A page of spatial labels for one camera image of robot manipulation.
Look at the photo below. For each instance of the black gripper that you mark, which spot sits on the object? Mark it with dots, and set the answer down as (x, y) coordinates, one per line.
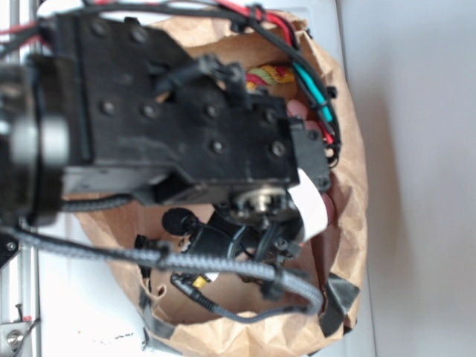
(211, 231)

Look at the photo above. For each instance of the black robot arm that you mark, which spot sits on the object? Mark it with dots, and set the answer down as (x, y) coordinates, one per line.
(117, 112)

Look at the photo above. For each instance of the pink plush bunny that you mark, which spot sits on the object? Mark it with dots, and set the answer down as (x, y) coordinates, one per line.
(295, 108)

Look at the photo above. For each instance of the brown paper bag box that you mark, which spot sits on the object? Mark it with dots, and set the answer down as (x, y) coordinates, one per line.
(335, 259)

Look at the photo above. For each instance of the multicolour twisted rope toy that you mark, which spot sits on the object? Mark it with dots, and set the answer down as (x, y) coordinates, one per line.
(268, 75)

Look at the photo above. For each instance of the black mounting bracket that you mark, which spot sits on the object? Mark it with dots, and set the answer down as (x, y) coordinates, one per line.
(9, 245)

